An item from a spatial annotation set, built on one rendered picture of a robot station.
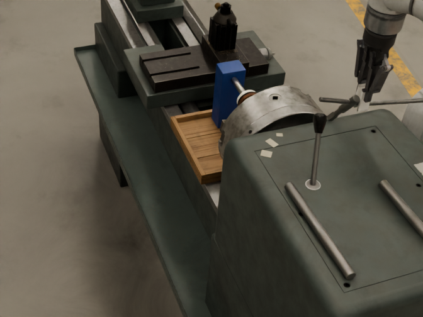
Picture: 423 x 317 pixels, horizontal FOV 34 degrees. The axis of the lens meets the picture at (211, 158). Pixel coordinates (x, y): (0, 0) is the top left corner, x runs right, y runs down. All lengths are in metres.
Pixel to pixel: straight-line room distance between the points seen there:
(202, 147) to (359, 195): 0.76
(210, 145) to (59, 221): 1.17
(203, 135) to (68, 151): 1.39
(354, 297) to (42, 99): 2.77
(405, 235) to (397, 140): 0.33
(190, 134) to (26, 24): 2.44
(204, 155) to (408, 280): 0.94
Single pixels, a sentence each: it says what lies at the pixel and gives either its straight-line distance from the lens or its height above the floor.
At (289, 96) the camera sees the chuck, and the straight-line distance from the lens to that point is 1.93.
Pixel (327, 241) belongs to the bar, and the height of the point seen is 1.28.
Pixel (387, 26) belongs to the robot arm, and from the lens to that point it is 1.63.
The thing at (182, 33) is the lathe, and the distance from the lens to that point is 2.85.
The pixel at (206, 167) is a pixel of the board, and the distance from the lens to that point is 2.20.
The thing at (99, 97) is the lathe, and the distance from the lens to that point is 3.03.
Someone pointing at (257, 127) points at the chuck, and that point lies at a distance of 1.86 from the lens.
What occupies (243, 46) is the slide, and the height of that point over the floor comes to 0.97.
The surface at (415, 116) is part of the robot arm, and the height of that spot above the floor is 0.99.
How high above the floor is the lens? 2.38
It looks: 42 degrees down
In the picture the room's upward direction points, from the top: 5 degrees clockwise
